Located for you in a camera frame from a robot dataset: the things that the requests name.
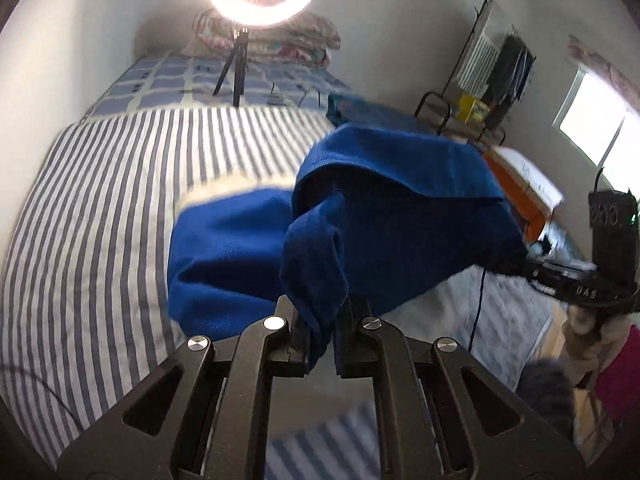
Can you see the blue striped blanket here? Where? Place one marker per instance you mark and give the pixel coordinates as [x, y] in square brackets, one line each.
[100, 185]

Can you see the dark hanging clothes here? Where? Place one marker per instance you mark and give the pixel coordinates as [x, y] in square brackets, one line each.
[510, 70]

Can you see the striped hanging towel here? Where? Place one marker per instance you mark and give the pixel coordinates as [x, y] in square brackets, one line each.
[480, 60]

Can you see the blue checked bedsheet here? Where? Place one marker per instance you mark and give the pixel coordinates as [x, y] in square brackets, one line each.
[165, 80]

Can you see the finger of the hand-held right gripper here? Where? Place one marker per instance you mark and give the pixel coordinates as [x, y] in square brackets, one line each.
[522, 266]

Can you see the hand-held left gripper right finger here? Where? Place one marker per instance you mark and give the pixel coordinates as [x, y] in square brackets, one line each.
[350, 355]

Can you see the window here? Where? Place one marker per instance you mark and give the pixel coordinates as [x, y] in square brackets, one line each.
[585, 120]

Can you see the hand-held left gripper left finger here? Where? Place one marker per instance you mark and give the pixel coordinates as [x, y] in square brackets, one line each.
[295, 357]

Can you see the orange storage box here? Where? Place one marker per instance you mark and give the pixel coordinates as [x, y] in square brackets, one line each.
[505, 170]

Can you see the floral curtain valance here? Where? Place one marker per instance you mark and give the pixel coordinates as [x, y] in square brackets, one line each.
[600, 67]

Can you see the black tripod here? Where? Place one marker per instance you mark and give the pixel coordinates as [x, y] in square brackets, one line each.
[239, 70]

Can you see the yellow box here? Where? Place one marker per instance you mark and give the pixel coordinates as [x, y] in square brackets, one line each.
[472, 109]

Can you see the beige and blue jacket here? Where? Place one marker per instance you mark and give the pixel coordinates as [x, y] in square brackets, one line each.
[400, 210]

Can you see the dark blue folded cloth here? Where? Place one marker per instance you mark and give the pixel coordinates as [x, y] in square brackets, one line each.
[370, 110]

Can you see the folded floral quilt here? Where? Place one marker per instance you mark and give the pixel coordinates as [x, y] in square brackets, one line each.
[310, 35]

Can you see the person's right hand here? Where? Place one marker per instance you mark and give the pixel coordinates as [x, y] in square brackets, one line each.
[585, 335]

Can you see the black clothes rack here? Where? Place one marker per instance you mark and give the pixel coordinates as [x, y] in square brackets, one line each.
[430, 97]

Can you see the person's fuzzy garment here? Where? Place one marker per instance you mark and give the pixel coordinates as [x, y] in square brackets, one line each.
[545, 395]

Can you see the person's right forearm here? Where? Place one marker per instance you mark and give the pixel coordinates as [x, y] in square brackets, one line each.
[620, 380]

